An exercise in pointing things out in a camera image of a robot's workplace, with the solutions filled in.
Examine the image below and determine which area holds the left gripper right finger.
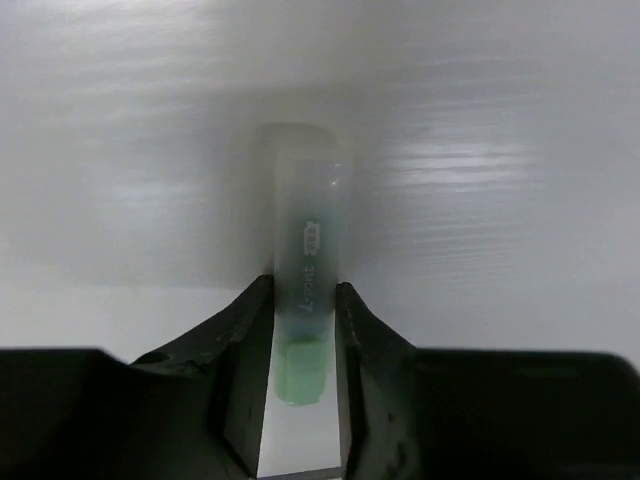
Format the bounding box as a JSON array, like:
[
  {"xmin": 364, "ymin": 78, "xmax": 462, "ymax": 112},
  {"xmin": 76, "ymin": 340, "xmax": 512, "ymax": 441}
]
[{"xmin": 335, "ymin": 283, "xmax": 639, "ymax": 479}]

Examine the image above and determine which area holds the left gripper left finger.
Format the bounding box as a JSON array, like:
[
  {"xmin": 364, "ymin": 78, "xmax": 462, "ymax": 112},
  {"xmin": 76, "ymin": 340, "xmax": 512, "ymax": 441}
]
[{"xmin": 1, "ymin": 275, "xmax": 274, "ymax": 479}]

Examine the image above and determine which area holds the clear green highlighter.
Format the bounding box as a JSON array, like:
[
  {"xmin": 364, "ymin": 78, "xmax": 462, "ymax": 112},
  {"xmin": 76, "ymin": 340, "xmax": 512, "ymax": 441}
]
[{"xmin": 260, "ymin": 122, "xmax": 349, "ymax": 406}]

